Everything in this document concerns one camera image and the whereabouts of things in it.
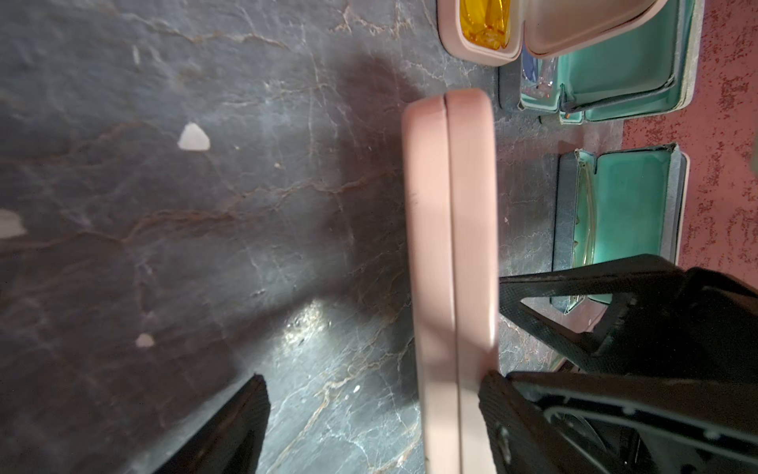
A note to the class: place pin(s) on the grey case with purple glasses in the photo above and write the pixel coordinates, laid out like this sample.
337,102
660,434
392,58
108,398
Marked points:
649,71

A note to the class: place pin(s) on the pink case with tortoise sunglasses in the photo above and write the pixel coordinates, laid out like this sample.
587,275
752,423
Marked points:
451,207

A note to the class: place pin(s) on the pink case with yellow glasses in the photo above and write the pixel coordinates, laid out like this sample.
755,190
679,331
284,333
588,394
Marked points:
545,29

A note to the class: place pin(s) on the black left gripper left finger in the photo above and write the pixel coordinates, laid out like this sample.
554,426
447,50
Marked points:
231,441

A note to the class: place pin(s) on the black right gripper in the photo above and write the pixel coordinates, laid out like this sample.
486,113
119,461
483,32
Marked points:
645,316

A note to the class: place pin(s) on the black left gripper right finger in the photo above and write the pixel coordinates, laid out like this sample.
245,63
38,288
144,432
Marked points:
521,438

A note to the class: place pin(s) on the case with clear yellow glasses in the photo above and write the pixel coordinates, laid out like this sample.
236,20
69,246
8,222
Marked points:
619,204

